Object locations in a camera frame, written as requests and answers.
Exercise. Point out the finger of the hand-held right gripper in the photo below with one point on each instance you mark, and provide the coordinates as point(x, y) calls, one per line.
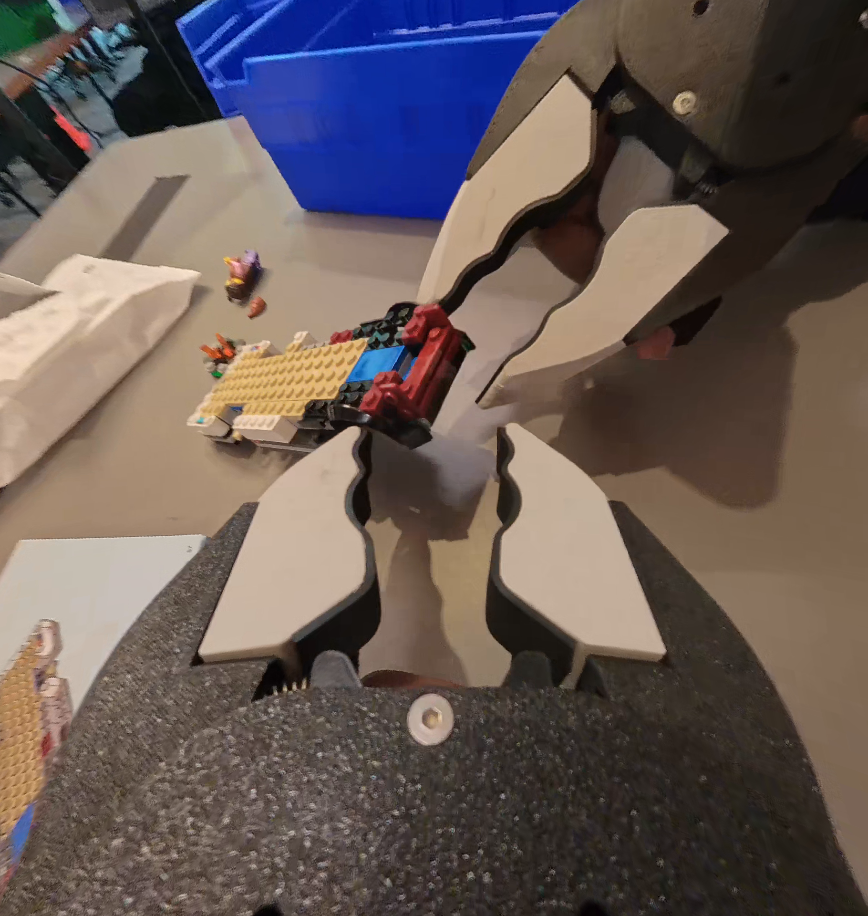
point(527, 179)
point(620, 293)

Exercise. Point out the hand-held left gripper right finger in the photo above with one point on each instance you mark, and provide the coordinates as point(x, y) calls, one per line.
point(570, 551)

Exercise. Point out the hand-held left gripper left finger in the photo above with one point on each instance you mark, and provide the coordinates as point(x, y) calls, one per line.
point(298, 551)

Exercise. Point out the toy brick model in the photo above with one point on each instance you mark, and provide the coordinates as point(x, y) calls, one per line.
point(334, 379)

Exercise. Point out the person's right hand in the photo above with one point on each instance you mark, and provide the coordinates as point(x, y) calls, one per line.
point(584, 229)

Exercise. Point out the blue plastic bin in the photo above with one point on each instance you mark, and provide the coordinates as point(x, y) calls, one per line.
point(384, 100)

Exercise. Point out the small orange toy bricks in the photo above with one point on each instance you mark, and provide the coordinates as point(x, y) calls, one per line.
point(219, 350)

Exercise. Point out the small brown toy brick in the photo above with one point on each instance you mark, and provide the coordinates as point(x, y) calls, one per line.
point(256, 307)

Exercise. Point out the instruction sheet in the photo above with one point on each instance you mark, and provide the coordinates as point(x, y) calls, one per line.
point(48, 644)

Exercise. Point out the purple toy figure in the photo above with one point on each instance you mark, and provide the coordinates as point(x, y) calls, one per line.
point(242, 275)

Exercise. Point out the white paper bag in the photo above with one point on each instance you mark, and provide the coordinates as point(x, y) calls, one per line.
point(69, 350)

